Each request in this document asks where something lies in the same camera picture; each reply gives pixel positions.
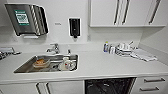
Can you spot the small glass jar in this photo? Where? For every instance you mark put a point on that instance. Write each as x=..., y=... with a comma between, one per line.
x=112, y=49
x=106, y=47

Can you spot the chrome faucet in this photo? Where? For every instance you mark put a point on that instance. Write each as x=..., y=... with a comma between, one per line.
x=53, y=49

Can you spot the white wall outlet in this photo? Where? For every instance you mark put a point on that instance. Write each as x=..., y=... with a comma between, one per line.
x=89, y=37

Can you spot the white drawer stack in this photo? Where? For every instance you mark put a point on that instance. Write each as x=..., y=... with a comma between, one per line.
x=151, y=85

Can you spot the orange item in sink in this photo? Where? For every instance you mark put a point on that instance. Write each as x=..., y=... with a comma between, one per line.
x=40, y=62

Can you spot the stainless steel dishwasher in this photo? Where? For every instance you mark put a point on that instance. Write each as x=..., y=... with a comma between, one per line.
x=110, y=86

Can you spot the white two-door sink cabinet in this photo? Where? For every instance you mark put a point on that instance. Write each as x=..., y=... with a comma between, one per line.
x=63, y=88

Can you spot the dish rack with items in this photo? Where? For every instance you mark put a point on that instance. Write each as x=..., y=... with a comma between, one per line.
x=6, y=53

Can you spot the white cup in sink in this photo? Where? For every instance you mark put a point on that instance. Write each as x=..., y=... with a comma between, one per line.
x=66, y=63

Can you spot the paper towel dispenser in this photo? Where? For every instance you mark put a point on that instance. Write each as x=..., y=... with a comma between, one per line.
x=23, y=18

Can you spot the black soap dispenser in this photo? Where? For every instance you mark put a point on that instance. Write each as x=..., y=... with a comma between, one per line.
x=74, y=27

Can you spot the stainless steel sink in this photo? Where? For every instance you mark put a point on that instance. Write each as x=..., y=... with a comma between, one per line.
x=26, y=68

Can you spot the white paper pile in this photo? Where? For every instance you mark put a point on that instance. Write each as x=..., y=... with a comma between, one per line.
x=143, y=55

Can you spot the white wall cabinet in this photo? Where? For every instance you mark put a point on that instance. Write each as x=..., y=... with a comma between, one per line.
x=110, y=13

